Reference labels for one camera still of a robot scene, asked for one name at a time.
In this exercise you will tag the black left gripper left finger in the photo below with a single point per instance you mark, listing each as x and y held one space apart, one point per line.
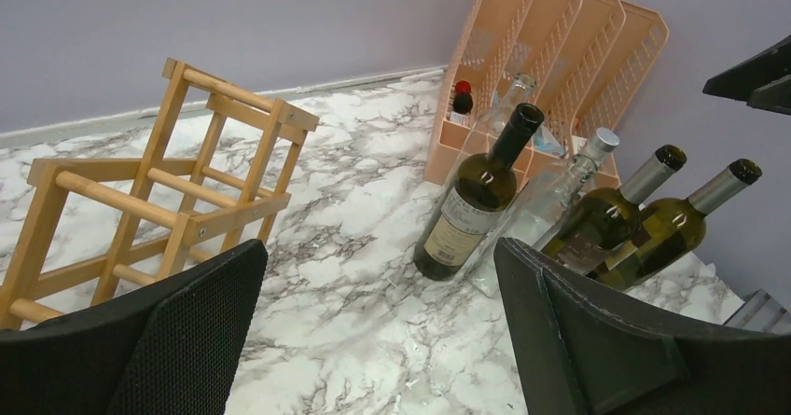
172 347

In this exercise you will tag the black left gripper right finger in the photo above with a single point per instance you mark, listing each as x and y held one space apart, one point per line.
582 347

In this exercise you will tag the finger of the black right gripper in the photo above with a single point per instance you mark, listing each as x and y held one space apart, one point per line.
762 82

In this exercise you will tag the green wine bottle silver neck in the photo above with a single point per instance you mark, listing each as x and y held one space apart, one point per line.
606 217

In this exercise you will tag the dark green wine bottle labelled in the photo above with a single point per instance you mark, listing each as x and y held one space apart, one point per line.
481 189

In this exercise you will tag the wooden wine rack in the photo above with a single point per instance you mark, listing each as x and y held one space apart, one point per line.
168 207

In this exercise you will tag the clear bottle silver cap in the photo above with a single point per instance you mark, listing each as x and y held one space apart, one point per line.
541 204

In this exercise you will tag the green wine bottle far right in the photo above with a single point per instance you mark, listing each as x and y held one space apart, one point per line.
670 228

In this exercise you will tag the clear square glass bottle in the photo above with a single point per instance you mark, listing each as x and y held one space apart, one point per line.
487 128

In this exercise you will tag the red black small bottle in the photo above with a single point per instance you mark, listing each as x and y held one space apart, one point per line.
462 103

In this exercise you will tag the peach plastic file organizer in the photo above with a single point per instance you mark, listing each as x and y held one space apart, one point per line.
587 58

